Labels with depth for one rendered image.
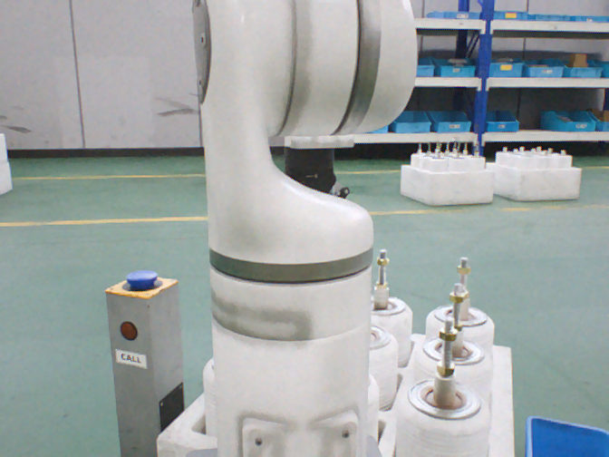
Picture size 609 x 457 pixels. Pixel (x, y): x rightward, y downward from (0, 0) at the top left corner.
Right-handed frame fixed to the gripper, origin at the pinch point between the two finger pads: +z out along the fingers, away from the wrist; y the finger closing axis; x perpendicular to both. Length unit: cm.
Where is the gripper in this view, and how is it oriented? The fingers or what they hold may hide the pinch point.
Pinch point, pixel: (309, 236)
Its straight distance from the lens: 82.6
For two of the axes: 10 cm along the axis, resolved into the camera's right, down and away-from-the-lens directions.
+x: 3.0, 2.2, -9.3
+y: -9.5, 0.7, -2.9
